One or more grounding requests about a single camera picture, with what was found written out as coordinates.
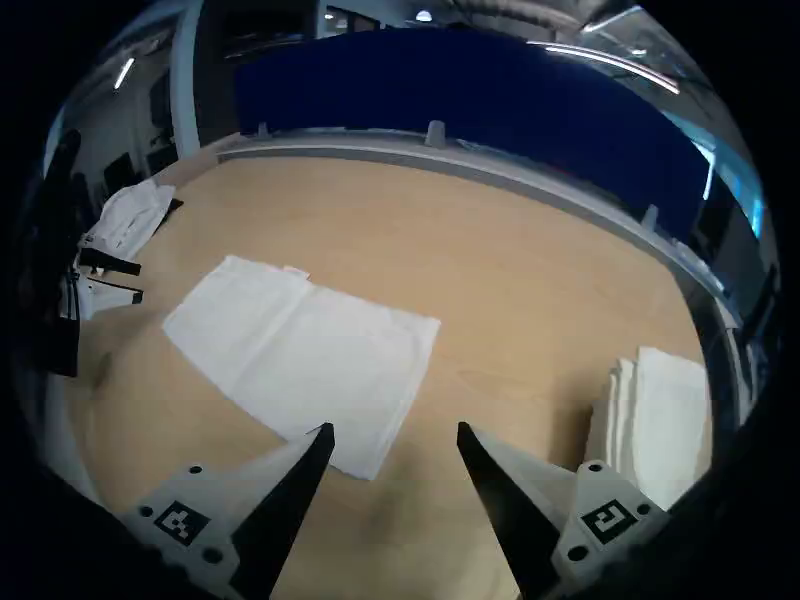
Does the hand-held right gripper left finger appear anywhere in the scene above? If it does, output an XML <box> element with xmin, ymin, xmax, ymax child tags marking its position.
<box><xmin>115</xmin><ymin>421</ymin><xmax>336</xmax><ymax>600</ymax></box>

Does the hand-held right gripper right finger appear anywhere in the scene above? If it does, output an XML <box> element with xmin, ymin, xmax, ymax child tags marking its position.
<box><xmin>456</xmin><ymin>421</ymin><xmax>673</xmax><ymax>600</ymax></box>

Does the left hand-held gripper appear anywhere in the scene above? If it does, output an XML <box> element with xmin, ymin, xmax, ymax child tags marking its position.
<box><xmin>34</xmin><ymin>206</ymin><xmax>146</xmax><ymax>379</ymax></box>

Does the white towel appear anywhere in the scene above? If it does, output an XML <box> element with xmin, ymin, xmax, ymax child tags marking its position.
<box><xmin>162</xmin><ymin>254</ymin><xmax>443</xmax><ymax>481</ymax></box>

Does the heap of white towels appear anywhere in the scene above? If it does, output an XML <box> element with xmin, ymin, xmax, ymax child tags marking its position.
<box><xmin>81</xmin><ymin>181</ymin><xmax>178</xmax><ymax>264</ymax></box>

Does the stack of white towels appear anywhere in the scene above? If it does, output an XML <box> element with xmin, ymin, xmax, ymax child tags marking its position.
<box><xmin>584</xmin><ymin>345</ymin><xmax>714</xmax><ymax>511</ymax></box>

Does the blue desk screen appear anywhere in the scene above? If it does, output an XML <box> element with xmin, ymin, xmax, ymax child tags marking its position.
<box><xmin>215</xmin><ymin>27</ymin><xmax>751</xmax><ymax>333</ymax></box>

